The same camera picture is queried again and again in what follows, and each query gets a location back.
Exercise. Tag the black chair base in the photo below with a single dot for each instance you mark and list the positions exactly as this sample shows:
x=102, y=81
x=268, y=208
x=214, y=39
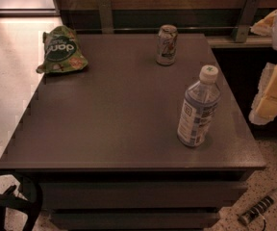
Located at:
x=30, y=207

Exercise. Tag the white power strip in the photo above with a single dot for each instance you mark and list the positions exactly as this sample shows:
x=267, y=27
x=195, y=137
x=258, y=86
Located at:
x=259, y=208

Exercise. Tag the blue plastic water bottle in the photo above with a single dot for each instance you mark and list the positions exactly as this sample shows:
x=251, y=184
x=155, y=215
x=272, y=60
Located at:
x=199, y=105

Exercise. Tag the right metal wall bracket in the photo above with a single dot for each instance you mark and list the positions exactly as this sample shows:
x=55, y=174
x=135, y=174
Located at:
x=241, y=30

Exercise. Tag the green rice chip bag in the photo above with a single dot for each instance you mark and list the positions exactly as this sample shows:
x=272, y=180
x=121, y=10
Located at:
x=62, y=53

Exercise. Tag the dark drawer cabinet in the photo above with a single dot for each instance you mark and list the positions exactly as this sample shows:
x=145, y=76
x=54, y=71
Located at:
x=102, y=143

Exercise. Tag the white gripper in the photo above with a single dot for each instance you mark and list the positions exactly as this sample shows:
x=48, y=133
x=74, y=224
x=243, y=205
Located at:
x=264, y=106

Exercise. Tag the silver soda can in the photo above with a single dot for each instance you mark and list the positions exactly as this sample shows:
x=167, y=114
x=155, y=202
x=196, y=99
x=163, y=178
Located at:
x=166, y=45

